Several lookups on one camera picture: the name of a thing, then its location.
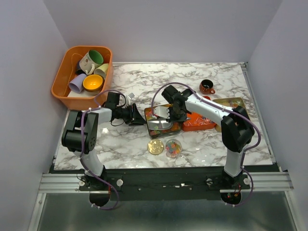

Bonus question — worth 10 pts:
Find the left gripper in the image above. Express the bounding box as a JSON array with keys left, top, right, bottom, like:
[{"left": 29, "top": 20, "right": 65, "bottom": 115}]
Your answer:
[{"left": 115, "top": 103, "right": 146, "bottom": 126}]

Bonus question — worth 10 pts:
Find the dark tin of gummies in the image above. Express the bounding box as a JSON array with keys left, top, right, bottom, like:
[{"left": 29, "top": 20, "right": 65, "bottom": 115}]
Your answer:
[{"left": 144, "top": 107, "right": 182, "bottom": 139}]

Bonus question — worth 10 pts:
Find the silver metal scoop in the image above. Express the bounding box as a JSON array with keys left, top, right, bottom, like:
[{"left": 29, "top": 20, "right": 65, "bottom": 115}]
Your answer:
[{"left": 147, "top": 120, "right": 173, "bottom": 130}]

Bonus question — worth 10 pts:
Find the floral green-inside mug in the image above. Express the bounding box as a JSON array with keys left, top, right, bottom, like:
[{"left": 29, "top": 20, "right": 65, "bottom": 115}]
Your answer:
[{"left": 79, "top": 50, "right": 104, "bottom": 75}]

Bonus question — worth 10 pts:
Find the clear glass jar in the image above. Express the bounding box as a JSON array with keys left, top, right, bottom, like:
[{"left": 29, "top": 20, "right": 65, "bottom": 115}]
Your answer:
[{"left": 165, "top": 139, "right": 182, "bottom": 158}]

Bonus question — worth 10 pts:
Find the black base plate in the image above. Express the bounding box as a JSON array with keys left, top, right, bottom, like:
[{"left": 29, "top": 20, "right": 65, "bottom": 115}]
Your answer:
[{"left": 79, "top": 167, "right": 250, "bottom": 201}]

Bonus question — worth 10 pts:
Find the yellow-inside bowl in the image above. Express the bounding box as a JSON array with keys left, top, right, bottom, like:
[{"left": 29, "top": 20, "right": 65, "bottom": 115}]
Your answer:
[{"left": 82, "top": 75, "right": 104, "bottom": 95}]

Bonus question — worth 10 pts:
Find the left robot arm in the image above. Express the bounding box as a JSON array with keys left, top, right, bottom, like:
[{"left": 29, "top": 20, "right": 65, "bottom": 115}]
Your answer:
[{"left": 61, "top": 90, "right": 146, "bottom": 190}]

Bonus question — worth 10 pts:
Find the gold jar lid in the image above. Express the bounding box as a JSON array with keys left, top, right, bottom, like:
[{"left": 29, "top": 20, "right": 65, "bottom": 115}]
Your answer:
[{"left": 147, "top": 139, "right": 164, "bottom": 155}]

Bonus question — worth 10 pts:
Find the gold popsicle candy tin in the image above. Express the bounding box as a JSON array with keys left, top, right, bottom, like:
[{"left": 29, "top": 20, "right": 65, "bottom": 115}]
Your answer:
[{"left": 213, "top": 97, "right": 248, "bottom": 132}]

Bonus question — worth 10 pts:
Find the orange plastic bin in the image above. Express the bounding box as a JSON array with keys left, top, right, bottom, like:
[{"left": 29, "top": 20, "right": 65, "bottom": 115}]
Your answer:
[{"left": 51, "top": 45, "right": 113, "bottom": 110}]

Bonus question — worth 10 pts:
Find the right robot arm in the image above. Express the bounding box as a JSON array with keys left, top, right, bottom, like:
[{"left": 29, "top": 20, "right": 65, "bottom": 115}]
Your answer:
[{"left": 151, "top": 82, "right": 257, "bottom": 189}]

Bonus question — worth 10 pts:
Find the orange lollipop tin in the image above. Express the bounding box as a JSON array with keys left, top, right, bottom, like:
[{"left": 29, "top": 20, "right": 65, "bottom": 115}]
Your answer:
[{"left": 182, "top": 113, "right": 216, "bottom": 132}]

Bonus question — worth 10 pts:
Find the lavender cup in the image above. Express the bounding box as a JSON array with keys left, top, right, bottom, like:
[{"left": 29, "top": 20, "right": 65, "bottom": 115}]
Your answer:
[{"left": 68, "top": 74, "right": 87, "bottom": 93}]

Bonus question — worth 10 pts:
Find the aluminium frame rail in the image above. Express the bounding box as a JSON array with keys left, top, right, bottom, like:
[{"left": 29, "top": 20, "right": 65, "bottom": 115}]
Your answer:
[{"left": 38, "top": 174, "right": 89, "bottom": 193}]

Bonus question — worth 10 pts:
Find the orange black mug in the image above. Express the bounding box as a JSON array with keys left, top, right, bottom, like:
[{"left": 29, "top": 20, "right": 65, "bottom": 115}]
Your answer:
[{"left": 199, "top": 79, "right": 216, "bottom": 94}]

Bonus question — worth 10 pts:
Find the cream yellow cup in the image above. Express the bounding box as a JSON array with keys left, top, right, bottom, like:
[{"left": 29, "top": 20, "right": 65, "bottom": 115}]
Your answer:
[{"left": 93, "top": 64, "right": 109, "bottom": 79}]

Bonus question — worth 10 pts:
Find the dark navy cup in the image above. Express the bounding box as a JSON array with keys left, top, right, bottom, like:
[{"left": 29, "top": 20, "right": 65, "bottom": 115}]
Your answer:
[{"left": 75, "top": 60, "right": 85, "bottom": 75}]

